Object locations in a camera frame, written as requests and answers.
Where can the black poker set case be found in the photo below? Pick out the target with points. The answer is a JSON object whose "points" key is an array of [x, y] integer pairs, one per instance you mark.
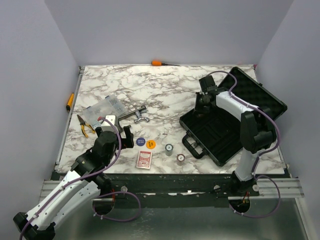
{"points": [[217, 133]]}

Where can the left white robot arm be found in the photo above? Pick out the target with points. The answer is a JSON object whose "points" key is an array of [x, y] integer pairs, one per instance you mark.
{"points": [[85, 181]]}

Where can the chrome faucet tap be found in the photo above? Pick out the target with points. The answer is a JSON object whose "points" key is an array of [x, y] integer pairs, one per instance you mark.
{"points": [[140, 118]]}

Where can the blue poker chip stack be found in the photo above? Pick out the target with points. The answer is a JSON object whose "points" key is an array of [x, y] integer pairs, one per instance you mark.
{"points": [[169, 149]]}

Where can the yellow handled pliers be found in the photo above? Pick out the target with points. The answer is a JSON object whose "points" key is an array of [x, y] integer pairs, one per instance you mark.
{"points": [[84, 124]]}

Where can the clear plastic parts box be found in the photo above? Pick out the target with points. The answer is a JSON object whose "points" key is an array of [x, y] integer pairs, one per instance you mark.
{"points": [[110, 105]]}

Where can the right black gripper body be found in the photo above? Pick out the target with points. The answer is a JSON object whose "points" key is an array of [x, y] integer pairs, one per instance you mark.
{"points": [[208, 106]]}

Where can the orange tool at left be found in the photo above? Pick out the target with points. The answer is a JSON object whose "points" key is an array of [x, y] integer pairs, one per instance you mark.
{"points": [[70, 102]]}

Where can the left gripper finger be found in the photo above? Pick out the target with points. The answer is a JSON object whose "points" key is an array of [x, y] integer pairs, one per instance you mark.
{"points": [[128, 141], [98, 131]]}

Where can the red playing card deck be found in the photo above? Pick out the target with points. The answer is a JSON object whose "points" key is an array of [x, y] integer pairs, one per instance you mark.
{"points": [[144, 160]]}

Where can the blue small blind button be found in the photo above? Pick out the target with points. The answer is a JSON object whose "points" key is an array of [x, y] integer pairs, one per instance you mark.
{"points": [[140, 141]]}

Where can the orange big blind button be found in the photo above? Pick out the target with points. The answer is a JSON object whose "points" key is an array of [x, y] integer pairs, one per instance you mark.
{"points": [[150, 144]]}

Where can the grey metal clamp bar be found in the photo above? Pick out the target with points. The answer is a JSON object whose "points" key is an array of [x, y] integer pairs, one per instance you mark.
{"points": [[142, 109]]}

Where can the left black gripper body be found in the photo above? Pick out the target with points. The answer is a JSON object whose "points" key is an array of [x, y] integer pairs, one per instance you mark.
{"points": [[107, 160]]}

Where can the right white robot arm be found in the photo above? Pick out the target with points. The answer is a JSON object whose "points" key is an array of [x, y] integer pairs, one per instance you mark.
{"points": [[257, 129]]}

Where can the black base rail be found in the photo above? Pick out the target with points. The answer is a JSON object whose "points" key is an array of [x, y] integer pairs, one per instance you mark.
{"points": [[132, 191]]}

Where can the orange screwdriver at back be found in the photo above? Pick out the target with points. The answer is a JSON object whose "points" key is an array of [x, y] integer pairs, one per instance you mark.
{"points": [[157, 63]]}

